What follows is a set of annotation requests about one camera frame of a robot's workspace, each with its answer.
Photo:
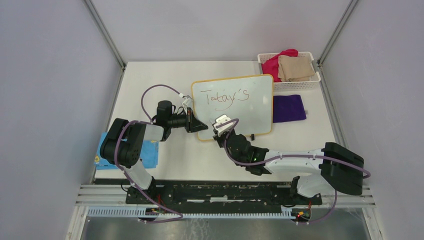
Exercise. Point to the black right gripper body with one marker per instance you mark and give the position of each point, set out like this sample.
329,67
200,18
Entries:
220,139

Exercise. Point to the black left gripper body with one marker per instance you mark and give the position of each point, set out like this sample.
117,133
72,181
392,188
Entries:
188,120

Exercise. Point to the yellow framed whiteboard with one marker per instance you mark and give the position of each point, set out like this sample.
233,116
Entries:
247,98

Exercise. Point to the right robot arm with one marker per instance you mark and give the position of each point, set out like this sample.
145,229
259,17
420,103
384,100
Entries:
331,168

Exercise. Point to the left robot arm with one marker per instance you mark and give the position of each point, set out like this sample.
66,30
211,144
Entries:
122,145

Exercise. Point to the blue patterned cloth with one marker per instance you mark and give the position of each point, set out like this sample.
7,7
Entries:
149,155

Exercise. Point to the purple cloth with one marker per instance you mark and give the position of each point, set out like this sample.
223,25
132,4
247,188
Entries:
288,108

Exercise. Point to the red cloth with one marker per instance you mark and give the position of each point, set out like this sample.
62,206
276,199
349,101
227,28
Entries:
271,66

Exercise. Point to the beige cloth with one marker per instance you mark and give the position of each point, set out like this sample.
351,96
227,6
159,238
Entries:
294,69

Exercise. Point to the white perforated basket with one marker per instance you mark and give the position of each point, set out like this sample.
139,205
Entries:
313,82

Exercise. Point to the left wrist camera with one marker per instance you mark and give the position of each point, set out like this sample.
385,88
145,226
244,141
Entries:
186,100

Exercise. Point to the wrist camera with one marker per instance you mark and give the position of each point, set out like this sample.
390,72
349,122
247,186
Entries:
222,124
186,100

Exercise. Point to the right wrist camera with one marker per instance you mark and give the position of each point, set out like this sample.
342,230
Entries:
222,124

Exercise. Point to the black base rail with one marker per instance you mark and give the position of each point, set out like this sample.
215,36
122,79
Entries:
228,197

